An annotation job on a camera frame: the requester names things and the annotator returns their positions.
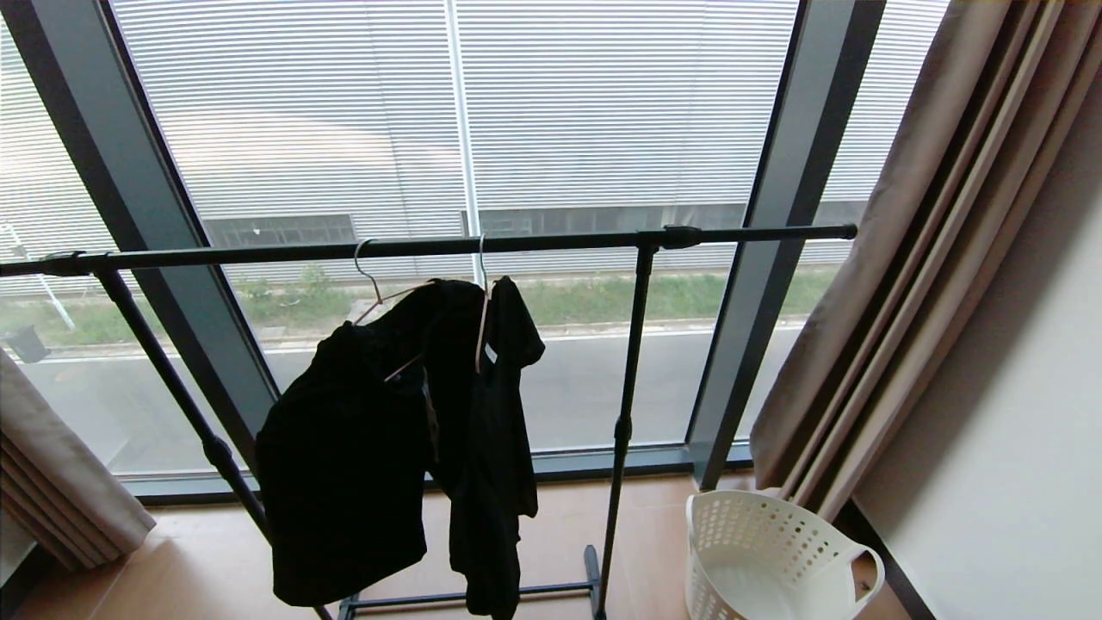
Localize white laundry basket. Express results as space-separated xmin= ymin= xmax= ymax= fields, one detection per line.
xmin=685 ymin=488 xmax=886 ymax=620

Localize brown curtain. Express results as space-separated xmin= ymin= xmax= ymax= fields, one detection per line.
xmin=0 ymin=349 xmax=158 ymax=571
xmin=749 ymin=0 xmax=1102 ymax=523

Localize black garment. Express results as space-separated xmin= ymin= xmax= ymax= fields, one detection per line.
xmin=430 ymin=276 xmax=548 ymax=620

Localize black drawstring shorts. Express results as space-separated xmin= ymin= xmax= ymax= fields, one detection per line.
xmin=254 ymin=279 xmax=488 ymax=608

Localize black clothes rack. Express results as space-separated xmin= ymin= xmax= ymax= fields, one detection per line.
xmin=0 ymin=224 xmax=859 ymax=620

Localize pink clothes hanger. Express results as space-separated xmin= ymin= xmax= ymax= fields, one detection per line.
xmin=474 ymin=233 xmax=493 ymax=375
xmin=352 ymin=239 xmax=438 ymax=385

